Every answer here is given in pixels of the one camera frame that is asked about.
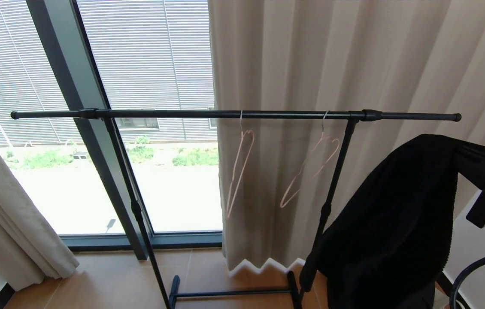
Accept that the black garment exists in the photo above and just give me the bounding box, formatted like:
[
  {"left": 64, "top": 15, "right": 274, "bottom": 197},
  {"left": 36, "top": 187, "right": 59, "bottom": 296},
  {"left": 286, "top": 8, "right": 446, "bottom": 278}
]
[{"left": 300, "top": 134, "right": 460, "bottom": 309}]

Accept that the black clothes rack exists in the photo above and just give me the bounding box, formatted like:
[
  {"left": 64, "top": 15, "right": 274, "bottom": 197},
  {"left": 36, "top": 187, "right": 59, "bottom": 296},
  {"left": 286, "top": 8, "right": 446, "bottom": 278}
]
[{"left": 11, "top": 109, "right": 462, "bottom": 309}]

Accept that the beige curtain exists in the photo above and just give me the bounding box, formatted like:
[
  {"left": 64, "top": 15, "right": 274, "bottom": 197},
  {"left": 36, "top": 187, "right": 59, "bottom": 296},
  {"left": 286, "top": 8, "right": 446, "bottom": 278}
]
[{"left": 208, "top": 0, "right": 485, "bottom": 273}]

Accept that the window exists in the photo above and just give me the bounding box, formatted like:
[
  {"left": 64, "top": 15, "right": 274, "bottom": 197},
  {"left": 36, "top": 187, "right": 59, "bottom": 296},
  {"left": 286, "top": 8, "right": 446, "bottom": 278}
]
[{"left": 0, "top": 0, "right": 224, "bottom": 261}]

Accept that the pink clothes hanger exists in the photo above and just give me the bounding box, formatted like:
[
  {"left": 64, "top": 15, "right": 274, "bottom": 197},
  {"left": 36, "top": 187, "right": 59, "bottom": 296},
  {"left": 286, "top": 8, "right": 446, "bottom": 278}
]
[
  {"left": 226, "top": 110, "right": 255, "bottom": 219},
  {"left": 279, "top": 110, "right": 341, "bottom": 209}
]

